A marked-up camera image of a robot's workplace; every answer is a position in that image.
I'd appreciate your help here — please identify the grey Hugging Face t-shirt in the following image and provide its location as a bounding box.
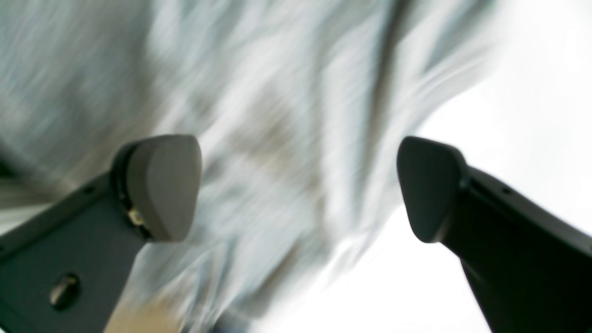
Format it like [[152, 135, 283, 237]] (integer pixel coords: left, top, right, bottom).
[[0, 0, 500, 333]]

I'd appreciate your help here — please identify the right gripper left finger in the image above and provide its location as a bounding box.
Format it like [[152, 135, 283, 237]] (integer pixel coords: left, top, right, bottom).
[[0, 135, 202, 333]]

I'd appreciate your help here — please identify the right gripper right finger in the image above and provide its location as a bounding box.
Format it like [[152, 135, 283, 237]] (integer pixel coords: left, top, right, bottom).
[[397, 136, 592, 333]]

